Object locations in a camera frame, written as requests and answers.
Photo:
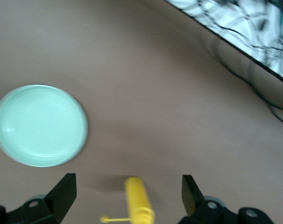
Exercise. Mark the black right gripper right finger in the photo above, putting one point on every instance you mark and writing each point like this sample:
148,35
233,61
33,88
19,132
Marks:
195,203

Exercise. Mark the mint green plate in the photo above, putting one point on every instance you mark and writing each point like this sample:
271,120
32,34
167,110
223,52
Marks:
38,126

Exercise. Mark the yellow squeeze bottle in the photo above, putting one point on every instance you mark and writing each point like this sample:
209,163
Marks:
136,198

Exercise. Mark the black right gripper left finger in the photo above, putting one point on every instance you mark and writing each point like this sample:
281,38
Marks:
59,200

